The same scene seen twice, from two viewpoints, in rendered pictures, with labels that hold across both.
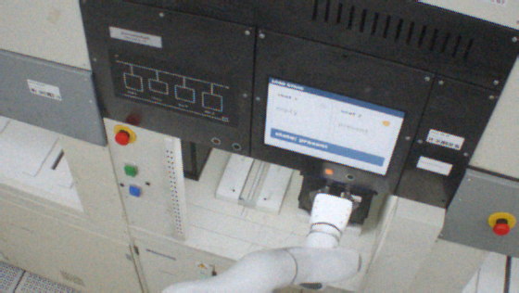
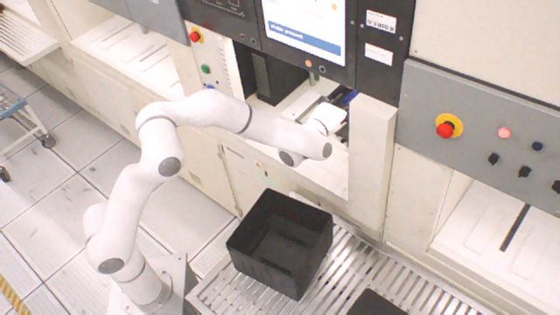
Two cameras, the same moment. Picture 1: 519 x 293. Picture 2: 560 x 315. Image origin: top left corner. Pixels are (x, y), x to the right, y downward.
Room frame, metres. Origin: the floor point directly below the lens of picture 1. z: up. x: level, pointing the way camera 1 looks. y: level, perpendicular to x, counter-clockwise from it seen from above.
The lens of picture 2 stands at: (-0.07, -0.62, 2.18)
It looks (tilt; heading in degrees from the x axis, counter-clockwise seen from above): 48 degrees down; 35
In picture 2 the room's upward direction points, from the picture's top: 9 degrees counter-clockwise
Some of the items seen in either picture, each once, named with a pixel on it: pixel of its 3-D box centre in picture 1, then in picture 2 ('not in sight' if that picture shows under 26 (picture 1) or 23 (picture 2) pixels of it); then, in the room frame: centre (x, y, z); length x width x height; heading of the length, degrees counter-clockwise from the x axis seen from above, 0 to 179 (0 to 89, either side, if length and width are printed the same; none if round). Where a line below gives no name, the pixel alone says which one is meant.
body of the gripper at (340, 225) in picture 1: (329, 216); (325, 120); (0.88, -0.18, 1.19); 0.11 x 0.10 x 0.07; 167
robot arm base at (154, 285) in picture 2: not in sight; (137, 279); (0.24, 0.26, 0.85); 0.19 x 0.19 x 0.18
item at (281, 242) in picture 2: not in sight; (282, 242); (0.58, -0.13, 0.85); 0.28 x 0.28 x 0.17; 87
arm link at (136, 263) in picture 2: not in sight; (112, 240); (0.26, 0.28, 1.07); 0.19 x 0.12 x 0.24; 51
